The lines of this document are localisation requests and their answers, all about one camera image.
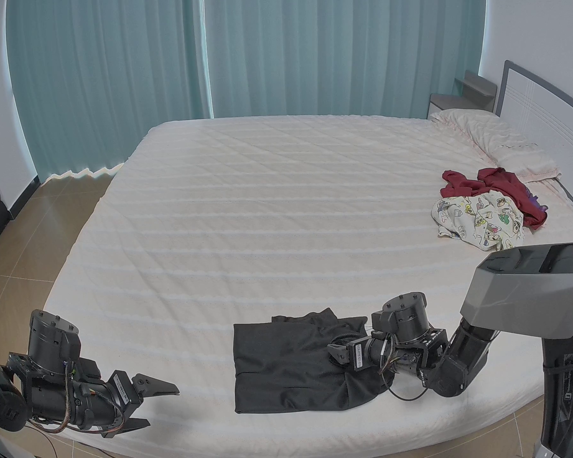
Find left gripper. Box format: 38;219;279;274
79;371;180;440

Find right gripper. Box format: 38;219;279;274
327;337;390;373

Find black T-shirt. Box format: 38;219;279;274
232;307;398;414

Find bed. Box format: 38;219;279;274
42;60;573;458

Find white printed pyjama top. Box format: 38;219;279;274
430;190;526;252

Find dark red garment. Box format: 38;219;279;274
440;167;550;231

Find purple garment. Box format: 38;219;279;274
525;184;551;212

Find pale pink pillow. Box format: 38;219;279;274
429;108;562;183

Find grey bedside table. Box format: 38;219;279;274
430;70;499;115

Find blue-green curtain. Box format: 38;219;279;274
7;0;216;181
203;0;488;119

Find black cable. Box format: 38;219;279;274
378;369;431;402

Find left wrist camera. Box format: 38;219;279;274
79;358;102;381

